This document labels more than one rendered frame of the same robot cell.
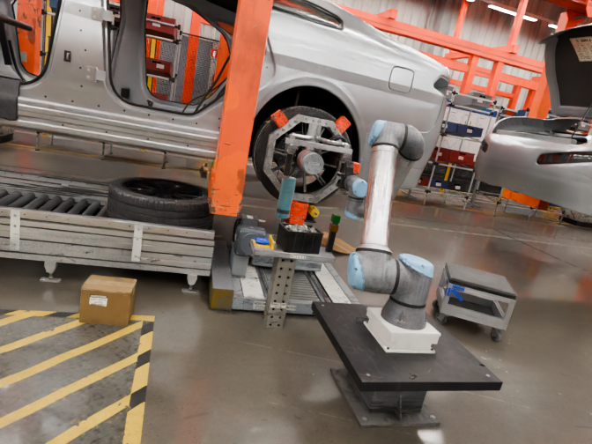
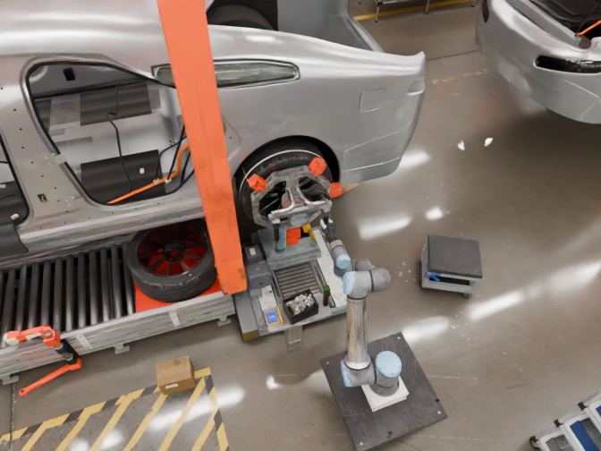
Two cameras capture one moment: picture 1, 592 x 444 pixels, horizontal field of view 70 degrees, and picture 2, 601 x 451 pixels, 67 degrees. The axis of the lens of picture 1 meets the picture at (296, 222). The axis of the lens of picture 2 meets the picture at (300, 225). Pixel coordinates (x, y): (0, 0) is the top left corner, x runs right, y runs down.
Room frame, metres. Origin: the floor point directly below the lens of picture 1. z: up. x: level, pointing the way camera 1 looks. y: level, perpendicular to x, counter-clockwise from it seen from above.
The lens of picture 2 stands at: (0.62, 0.05, 3.15)
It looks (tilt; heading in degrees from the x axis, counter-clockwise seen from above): 50 degrees down; 357
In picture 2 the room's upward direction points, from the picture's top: 1 degrees clockwise
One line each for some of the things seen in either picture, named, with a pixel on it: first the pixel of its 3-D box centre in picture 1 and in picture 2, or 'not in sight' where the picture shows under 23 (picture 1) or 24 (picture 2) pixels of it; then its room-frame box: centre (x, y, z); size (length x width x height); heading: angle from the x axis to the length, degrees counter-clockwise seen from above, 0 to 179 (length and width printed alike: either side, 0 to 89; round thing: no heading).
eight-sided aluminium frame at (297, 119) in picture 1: (307, 159); (291, 199); (2.77, 0.01, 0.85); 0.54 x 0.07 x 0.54; 105
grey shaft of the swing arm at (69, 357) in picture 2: not in sight; (63, 349); (1.99, 1.54, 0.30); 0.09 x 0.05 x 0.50; 105
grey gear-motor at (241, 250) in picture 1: (246, 242); (254, 266); (2.64, 0.29, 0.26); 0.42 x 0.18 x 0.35; 15
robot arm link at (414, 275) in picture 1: (410, 277); (385, 368); (1.67, -0.51, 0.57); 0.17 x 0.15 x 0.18; 94
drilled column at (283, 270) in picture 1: (278, 289); (292, 330); (2.12, 0.02, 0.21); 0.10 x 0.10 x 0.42; 15
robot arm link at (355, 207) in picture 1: (355, 207); (342, 268); (2.30, -0.31, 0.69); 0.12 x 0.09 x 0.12; 94
